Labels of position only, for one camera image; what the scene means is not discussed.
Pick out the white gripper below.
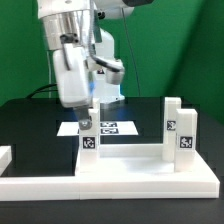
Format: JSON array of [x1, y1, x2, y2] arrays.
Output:
[[53, 43, 92, 130]]

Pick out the white desk tabletop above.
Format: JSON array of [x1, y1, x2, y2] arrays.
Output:
[[75, 144, 220, 198]]

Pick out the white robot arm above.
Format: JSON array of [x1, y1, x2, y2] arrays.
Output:
[[37, 0, 154, 130]]

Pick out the sheet of fiducial markers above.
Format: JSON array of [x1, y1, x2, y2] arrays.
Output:
[[57, 121, 138, 136]]

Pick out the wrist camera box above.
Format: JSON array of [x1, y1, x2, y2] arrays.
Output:
[[106, 60, 125, 85]]

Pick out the black cables on table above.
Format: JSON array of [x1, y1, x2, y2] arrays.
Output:
[[26, 83, 59, 100]]

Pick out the white U-shaped fixture frame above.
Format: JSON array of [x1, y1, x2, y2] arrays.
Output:
[[0, 143, 221, 202]]

